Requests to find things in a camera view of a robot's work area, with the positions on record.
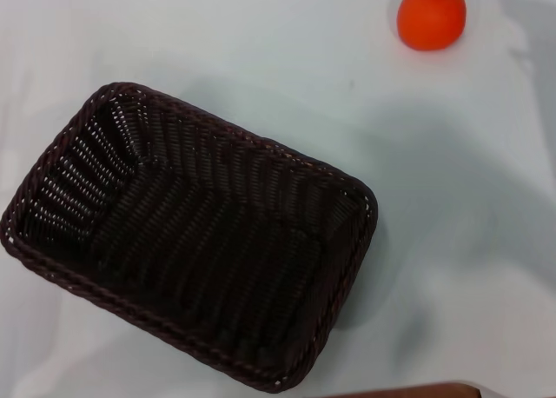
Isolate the dark brown woven basket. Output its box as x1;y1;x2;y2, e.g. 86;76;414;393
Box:
0;81;379;385

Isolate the orange round fruit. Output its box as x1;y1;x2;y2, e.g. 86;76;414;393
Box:
397;0;468;51

